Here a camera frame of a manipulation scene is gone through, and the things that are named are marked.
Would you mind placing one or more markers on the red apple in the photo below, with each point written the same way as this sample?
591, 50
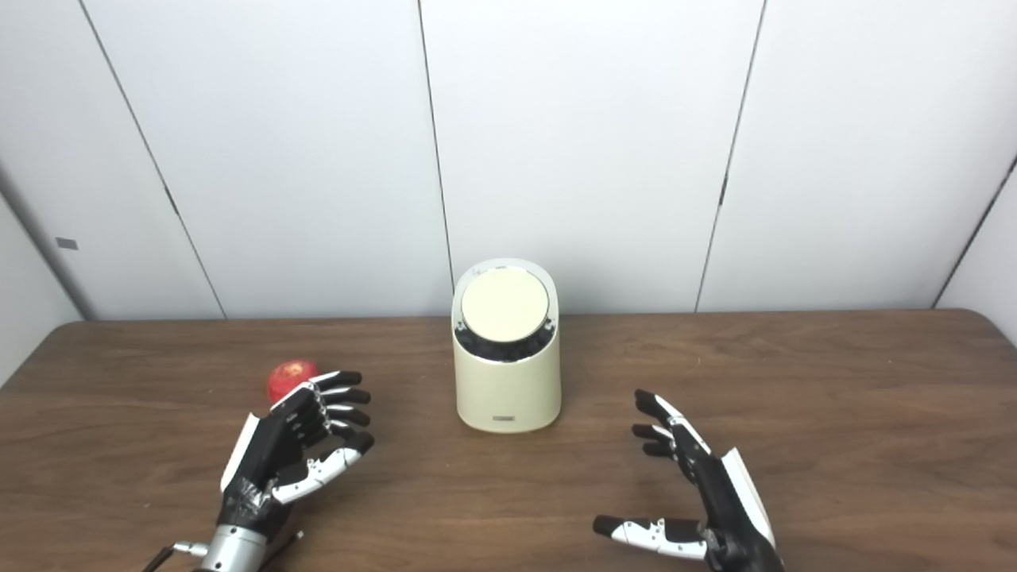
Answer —
286, 378

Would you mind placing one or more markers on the round cream bin lid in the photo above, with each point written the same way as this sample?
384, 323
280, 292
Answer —
505, 305

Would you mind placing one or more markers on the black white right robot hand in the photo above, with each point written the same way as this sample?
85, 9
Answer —
727, 500

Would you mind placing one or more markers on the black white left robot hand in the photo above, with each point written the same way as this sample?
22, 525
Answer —
270, 453

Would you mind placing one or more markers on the cream-colored bin body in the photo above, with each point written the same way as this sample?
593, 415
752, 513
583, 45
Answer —
507, 393

